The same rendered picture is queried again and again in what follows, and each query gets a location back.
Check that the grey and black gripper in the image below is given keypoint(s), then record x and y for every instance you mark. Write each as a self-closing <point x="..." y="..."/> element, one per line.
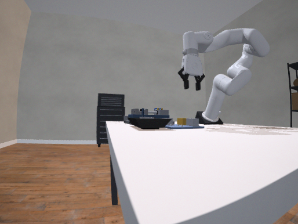
<point x="191" y="66"/>

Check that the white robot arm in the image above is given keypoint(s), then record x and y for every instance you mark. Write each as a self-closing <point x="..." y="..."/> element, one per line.
<point x="202" y="42"/>

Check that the yellow rectangular block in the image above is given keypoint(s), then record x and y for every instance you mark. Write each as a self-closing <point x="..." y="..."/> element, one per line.
<point x="181" y="121"/>

